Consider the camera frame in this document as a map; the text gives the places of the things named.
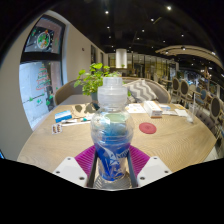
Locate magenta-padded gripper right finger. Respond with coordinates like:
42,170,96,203
126,144,173,188

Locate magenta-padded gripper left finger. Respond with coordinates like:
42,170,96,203
52,144,100,189

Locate clear blue-labelled drink bottle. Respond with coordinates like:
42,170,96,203
90,76,135,190

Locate flat round red coaster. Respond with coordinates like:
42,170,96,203
138,122,158,135

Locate pill blister pack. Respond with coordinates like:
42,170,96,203
51,123,64,135

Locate white pen-shaped tube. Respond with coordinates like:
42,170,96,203
61,116,93,127

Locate blue and white small box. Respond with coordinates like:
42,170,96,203
54,109,73,124

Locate white folded paper form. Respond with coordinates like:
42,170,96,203
162,109,178,117

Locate white orange-edged carton box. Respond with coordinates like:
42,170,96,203
143,100,163,119

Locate white printed leaflet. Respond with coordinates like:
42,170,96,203
125,103,147,114

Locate small white blue-topped box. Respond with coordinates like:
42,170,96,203
159,103,172,112

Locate white paper sheet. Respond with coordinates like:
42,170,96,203
175,108,190,118

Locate clear plastic cup with straw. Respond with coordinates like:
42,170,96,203
186,93,200,124

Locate grey tufted armchair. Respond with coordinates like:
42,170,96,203
196,110,221,138

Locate grey curved sofa bench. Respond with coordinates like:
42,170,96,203
54,77,172,106

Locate grey chevron cushion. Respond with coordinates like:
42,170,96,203
123,79,158,104

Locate group of round-backed chairs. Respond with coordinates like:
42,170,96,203
170,76,224,148

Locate green potted plant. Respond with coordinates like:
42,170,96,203
73,62,132,110

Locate dark-framed decorated window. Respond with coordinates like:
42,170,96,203
18,14,67,131

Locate white cylindrical pillar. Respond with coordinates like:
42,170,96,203
115,48,128,69

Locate group of ceiling spotlights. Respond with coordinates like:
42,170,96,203
103,4,218,56

